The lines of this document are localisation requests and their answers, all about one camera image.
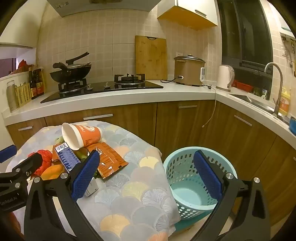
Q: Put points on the red plastic bag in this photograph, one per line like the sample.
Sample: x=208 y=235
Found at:
x=46 y=156

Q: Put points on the orange snack wrapper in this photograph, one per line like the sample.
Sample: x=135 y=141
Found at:
x=111 y=160

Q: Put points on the steel sink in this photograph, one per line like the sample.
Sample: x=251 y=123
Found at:
x=254 y=102

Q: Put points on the black wok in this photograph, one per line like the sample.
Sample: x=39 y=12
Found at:
x=69 y=76

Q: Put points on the orange bread loaf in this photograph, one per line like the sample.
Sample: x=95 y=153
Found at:
x=52 y=172

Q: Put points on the dark window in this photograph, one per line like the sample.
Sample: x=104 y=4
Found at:
x=249 y=34

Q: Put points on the teal plastic basket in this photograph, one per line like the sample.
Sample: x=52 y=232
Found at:
x=185 y=166

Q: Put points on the dark sauce bottle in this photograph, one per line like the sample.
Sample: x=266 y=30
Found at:
x=32 y=85
x=40 y=84

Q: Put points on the orange and white paper cup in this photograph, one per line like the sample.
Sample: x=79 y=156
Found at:
x=90 y=135

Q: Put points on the yellow plastic basket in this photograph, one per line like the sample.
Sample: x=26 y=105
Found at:
x=23 y=95

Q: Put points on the red plastic container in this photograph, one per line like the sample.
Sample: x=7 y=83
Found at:
x=242 y=86

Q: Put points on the blue bowl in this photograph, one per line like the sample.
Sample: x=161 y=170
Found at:
x=293 y=125

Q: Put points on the silver faucet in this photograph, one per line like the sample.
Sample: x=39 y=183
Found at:
x=281 y=88

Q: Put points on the red pouch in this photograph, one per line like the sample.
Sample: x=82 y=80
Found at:
x=22 y=63

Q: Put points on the range hood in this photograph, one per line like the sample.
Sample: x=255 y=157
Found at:
x=97 y=7

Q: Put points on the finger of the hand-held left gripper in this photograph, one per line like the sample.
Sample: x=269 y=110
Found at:
x=8 y=154
x=30 y=163

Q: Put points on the blue drink carton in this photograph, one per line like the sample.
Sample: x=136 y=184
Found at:
x=67 y=157

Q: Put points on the brown green fruit peel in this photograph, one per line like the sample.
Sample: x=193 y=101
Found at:
x=81 y=154

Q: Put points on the yellow dish soap bottle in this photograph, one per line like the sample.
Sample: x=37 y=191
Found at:
x=285 y=104

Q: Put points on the black pan lid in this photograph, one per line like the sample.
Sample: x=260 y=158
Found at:
x=77 y=58

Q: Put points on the person's left forearm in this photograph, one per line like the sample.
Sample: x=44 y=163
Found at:
x=15 y=222

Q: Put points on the black gas stove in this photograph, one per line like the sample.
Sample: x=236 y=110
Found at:
x=104 y=89

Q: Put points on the wooden cutting board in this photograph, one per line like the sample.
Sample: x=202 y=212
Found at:
x=150 y=58

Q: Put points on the clear storage jar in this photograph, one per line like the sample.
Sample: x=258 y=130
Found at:
x=11 y=97

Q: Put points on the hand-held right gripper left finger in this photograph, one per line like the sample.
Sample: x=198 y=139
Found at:
x=84 y=178

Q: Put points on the brown rice cooker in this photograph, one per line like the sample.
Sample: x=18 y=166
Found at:
x=187 y=71

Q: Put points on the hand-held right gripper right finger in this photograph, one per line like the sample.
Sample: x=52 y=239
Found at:
x=208 y=178

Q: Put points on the white upper cabinet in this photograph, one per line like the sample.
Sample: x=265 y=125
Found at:
x=185 y=16

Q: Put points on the wooden lower cabinet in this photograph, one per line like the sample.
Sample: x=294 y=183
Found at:
x=185 y=125

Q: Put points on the white electric kettle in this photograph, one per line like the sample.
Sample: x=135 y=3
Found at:
x=224 y=77

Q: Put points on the fan-patterned tablecloth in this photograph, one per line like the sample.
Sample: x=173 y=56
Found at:
x=129 y=185

